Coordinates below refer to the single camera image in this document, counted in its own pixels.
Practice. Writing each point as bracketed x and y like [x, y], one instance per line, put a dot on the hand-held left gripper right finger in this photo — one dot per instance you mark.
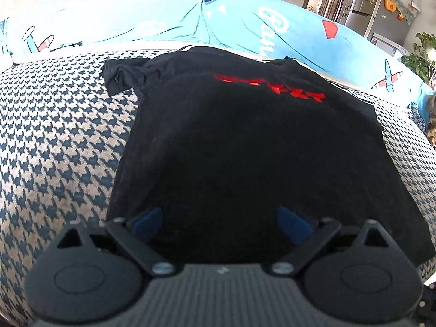
[293, 223]

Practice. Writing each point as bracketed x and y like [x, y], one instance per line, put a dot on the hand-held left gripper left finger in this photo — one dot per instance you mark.
[148, 221]

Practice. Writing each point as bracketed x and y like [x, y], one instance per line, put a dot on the black t-shirt red print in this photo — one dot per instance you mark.
[238, 143]

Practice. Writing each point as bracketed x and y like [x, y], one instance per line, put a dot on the houndstooth sofa seat cover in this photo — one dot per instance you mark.
[61, 143]

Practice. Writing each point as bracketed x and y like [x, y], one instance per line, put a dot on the brown patterned cushion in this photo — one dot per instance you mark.
[430, 122]

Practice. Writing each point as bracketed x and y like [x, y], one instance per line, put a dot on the white chest freezer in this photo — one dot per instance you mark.
[388, 42]

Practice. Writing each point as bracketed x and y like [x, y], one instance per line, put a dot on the potted pothos plant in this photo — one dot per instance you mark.
[420, 58]

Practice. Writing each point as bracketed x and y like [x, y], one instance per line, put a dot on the blue printed sofa backrest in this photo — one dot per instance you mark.
[136, 10]

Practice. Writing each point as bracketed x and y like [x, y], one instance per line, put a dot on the silver refrigerator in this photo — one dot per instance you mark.
[366, 6]

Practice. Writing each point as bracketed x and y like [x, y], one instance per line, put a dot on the orange wall toy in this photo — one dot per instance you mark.
[390, 5]

